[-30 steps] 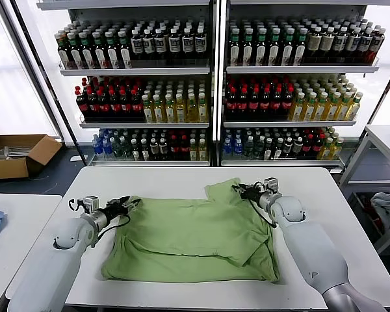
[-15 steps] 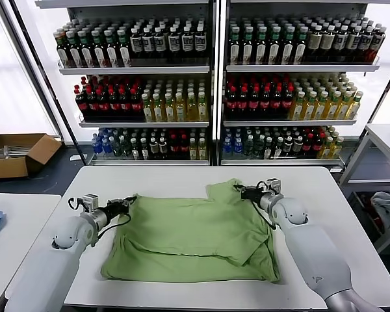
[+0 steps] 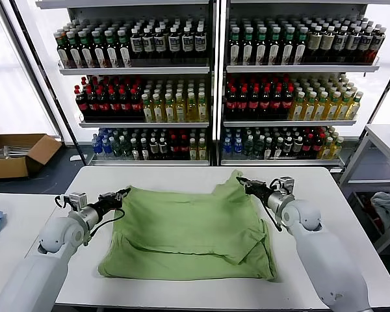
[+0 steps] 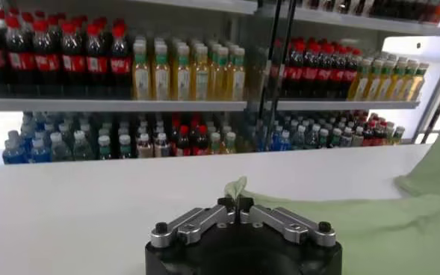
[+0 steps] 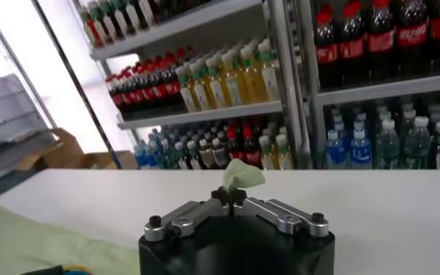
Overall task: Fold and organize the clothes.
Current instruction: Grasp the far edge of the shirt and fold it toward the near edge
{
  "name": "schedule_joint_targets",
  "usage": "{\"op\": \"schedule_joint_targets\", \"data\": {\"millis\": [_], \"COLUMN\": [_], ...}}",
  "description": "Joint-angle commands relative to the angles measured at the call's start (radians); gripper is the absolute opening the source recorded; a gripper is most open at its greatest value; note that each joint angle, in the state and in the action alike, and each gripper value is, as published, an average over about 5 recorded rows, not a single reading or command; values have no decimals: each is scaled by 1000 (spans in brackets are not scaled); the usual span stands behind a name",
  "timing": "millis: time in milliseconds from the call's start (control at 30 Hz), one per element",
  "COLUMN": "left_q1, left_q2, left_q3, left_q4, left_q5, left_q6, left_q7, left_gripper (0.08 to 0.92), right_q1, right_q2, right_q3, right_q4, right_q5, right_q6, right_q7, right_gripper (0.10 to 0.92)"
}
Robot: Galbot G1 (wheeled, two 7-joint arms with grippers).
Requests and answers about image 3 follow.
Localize black left camera cable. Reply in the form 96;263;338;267
54;194;71;209

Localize small cola bottle red label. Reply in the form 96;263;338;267
302;135;313;159
178;137;189;161
312;135;324;159
168;137;179;161

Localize grey metal shelf unit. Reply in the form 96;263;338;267
216;0;382;169
35;0;218;166

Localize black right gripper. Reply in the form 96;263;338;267
236;176;274;204

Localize dark bottle green neck label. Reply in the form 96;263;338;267
294;27;307;65
103;30;117;68
116;30;131;68
56;31;70;69
66;31;81;69
90;31;105;69
229;27;241;66
77;31;93;69
242;27;254;66
255;27;267;66
281;27;294;66
268;27;281;66

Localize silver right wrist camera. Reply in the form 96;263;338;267
278;176;296;196

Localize yellow drink bottle white cap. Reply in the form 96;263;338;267
174;92;186;123
141;94;153;123
196;92;207;123
185;92;197;123
326;92;341;122
337;92;353;122
151;93;164;123
303;92;317;122
290;92;305;122
314;92;328;122
347;92;364;122
163;93;176;123

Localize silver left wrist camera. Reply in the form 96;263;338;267
68;192;87;209

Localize green short-sleeve shirt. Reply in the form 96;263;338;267
97;169;278;282

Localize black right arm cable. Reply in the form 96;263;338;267
253;196;284;233

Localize dark bottle white blue label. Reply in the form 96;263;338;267
333;26;348;64
153;27;166;60
141;28;155;60
179;27;193;60
167;27;180;60
346;27;361;64
193;27;206;60
358;27;374;64
129;28;143;60

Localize silver metal rods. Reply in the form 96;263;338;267
0;145;29;160

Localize brown cardboard box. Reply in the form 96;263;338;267
0;133;62;179

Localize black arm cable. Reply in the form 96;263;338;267
83;209;125;246
253;196;284;233

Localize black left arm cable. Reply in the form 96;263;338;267
83;209;125;246

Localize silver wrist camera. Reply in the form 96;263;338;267
68;192;87;209
278;176;296;196

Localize reddish drink bottle white label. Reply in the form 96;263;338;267
369;29;386;64

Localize light grey garment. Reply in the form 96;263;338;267
370;191;390;228

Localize grey metal side table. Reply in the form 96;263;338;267
339;123;390;255

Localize cola bottle red cap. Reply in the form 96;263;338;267
109;88;120;121
129;88;142;121
270;86;282;120
97;88;110;121
237;86;249;120
248;86;260;120
119;88;131;121
75;85;88;121
86;88;99;121
226;85;238;120
259;86;272;120
281;86;294;120

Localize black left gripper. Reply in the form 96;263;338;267
90;187;131;217

